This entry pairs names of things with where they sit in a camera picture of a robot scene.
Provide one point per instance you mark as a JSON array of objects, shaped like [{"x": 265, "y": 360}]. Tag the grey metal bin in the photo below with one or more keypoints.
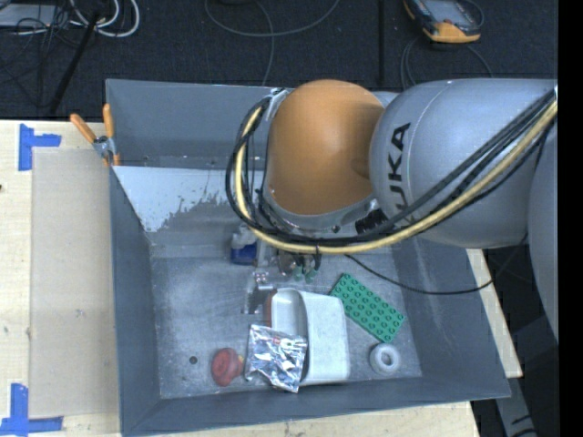
[{"x": 191, "y": 307}]

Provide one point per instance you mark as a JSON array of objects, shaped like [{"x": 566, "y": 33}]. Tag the black cylinder on white bracket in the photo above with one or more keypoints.
[{"x": 371, "y": 222}]

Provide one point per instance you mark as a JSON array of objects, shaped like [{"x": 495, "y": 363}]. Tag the silver foil packet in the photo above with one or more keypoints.
[{"x": 273, "y": 358}]

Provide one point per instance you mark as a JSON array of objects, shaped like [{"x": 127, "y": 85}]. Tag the dark green flat block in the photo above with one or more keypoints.
[{"x": 368, "y": 310}]

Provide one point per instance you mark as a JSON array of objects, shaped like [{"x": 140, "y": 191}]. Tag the pale flat board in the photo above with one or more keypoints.
[{"x": 68, "y": 267}]

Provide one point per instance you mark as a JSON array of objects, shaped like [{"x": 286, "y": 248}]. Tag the white rectangular tub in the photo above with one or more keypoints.
[{"x": 325, "y": 335}]

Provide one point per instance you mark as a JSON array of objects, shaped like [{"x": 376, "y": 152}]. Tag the red round toy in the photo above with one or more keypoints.
[{"x": 224, "y": 368}]

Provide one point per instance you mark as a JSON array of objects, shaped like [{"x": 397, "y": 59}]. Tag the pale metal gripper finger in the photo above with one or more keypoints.
[
  {"x": 262, "y": 278},
  {"x": 256, "y": 301}
]

